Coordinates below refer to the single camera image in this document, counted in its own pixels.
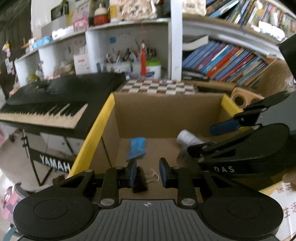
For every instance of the red tassel pendant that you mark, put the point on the red tassel pendant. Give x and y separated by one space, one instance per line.
143 62

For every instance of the white cubby shelf unit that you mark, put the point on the white cubby shelf unit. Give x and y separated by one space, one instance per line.
115 25

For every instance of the white jar with yellow label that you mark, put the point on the white jar with yellow label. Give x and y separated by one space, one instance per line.
114 12

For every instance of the grey storage box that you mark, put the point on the grey storage box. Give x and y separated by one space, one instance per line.
53 24

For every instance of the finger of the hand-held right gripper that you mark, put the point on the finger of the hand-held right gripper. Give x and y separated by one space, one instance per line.
208 149
224 127

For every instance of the white pen cup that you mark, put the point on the white pen cup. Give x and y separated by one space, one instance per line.
118 67

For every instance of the dark picture frame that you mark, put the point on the dark picture frame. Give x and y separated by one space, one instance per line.
59 11

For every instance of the white carton with red label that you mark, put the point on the white carton with red label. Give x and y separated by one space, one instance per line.
81 62

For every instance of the yellow cardboard box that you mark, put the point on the yellow cardboard box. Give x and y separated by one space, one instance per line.
161 115

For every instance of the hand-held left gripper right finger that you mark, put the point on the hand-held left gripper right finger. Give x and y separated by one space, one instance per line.
164 173

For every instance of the dark flat object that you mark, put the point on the dark flat object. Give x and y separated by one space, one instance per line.
194 75

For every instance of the black electronic keyboard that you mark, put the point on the black electronic keyboard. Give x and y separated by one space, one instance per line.
57 92

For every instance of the row of upright paperback books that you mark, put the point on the row of upright paperback books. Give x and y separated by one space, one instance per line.
242 11

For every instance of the black keyboard stand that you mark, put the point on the black keyboard stand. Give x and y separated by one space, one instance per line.
53 164

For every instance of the blue wipes pack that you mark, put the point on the blue wipes pack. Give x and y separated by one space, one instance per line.
42 41

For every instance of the white tissue pack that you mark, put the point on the white tissue pack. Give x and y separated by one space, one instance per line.
62 32

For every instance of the small pink box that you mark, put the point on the small pink box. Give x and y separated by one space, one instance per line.
81 23

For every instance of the white tub with green lid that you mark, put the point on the white tub with green lid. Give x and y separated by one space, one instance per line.
153 71

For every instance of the wooden chessboard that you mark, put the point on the wooden chessboard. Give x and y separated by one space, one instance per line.
159 87

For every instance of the thick book with dark cover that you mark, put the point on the thick book with dark cover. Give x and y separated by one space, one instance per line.
194 42

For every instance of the row of leaning colourful books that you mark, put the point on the row of leaning colourful books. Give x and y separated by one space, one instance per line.
219 62

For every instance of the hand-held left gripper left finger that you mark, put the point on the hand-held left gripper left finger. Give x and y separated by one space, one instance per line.
133 173

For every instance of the bunch of pens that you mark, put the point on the bunch of pens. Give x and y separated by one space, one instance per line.
124 54

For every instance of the brown retro radio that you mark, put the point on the brown retro radio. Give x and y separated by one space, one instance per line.
240 97

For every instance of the white wooden bookshelf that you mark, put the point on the white wooden bookshelf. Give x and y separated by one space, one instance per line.
177 46

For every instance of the red round doll figure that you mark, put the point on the red round doll figure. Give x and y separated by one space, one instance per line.
101 18

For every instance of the pink purple backpack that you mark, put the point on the pink purple backpack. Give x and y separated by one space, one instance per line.
10 201

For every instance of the small black device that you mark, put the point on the small black device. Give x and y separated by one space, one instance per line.
140 179

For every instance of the white tube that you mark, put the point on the white tube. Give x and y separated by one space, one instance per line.
187 138

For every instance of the blue tube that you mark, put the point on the blue tube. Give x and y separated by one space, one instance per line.
136 148

